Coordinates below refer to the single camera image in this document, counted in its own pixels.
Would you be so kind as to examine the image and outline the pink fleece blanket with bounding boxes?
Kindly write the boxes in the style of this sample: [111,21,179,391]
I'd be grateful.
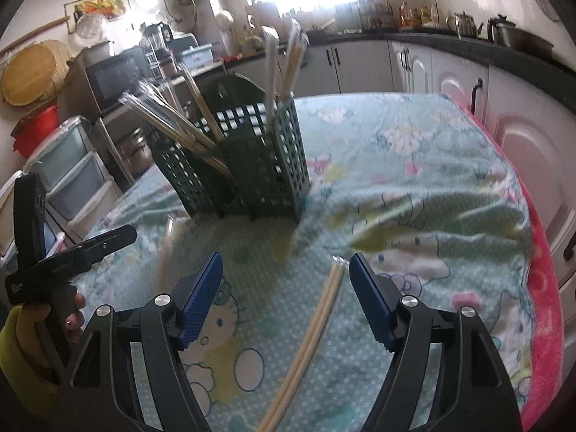
[468,112,565,432]

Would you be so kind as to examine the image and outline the plastic drawer unit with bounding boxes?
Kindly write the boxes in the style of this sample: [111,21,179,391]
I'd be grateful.
[20,116,124,246]

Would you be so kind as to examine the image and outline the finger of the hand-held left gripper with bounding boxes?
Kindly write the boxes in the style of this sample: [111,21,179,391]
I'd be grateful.
[13,173,48,275]
[63,226,138,264]

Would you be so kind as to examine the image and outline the black kitchen countertop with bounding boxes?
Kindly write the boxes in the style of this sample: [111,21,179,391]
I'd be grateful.
[310,31,576,95]

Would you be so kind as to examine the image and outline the metal frame shelf rack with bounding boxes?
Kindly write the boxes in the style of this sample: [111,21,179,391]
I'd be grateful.
[92,112,158,190]

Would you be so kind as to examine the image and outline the countertop blender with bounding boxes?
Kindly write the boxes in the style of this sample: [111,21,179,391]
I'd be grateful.
[143,22,175,77]

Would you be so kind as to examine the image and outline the hanging wire strainer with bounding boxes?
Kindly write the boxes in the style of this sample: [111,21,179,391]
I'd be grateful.
[533,0,562,24]

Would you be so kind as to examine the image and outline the red plastic basin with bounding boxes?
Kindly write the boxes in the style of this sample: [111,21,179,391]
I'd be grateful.
[11,105,60,156]

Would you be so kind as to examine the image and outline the round woven tray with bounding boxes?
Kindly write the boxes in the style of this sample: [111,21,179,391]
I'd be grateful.
[1,40,73,108]

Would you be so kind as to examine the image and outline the countertop spice rack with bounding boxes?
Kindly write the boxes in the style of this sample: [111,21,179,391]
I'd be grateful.
[357,2,397,32]

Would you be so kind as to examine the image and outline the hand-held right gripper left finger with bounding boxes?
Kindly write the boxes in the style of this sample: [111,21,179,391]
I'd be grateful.
[58,252,224,432]

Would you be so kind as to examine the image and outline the group of condiment bottles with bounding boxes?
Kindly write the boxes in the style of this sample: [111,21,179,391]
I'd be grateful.
[398,2,439,28]

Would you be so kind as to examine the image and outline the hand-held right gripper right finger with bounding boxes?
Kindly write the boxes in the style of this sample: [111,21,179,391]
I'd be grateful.
[351,253,523,432]

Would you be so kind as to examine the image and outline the food wall picture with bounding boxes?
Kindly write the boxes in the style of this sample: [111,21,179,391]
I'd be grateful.
[64,0,130,22]

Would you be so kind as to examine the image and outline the wooden rolling pin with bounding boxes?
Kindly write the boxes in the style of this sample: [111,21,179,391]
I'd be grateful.
[0,15,71,57]

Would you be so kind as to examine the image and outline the wooden chopstick pair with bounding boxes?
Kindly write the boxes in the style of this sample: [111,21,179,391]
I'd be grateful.
[257,256,345,432]
[137,78,217,149]
[155,216,185,289]
[263,33,280,105]
[179,62,225,142]
[119,92,230,176]
[280,19,309,100]

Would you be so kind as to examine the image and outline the white desk fan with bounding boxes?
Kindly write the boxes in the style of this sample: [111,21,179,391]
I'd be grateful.
[74,13,111,39]

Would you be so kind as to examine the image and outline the steel kettle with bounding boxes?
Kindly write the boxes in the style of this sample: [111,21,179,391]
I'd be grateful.
[445,11,484,39]

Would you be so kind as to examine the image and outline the black microwave oven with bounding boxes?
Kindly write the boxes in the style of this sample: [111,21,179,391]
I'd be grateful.
[85,45,157,115]

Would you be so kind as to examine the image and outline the person's left hand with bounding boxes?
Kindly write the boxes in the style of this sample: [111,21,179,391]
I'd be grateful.
[64,292,87,343]

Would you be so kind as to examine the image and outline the cartoon cat printed blanket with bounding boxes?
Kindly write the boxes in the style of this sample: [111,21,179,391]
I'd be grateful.
[74,92,541,432]

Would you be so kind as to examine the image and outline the white kitchen cabinets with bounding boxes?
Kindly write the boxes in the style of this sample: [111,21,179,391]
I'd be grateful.
[310,38,576,325]

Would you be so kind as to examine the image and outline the blue and white tub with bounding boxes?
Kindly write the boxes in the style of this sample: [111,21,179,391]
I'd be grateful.
[175,43,213,67]

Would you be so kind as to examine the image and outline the dark wok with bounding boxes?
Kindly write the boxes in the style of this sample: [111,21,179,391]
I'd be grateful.
[506,27,555,60]

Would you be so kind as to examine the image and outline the green plastic utensil basket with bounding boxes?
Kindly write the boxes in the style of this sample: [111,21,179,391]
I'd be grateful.
[150,74,311,223]

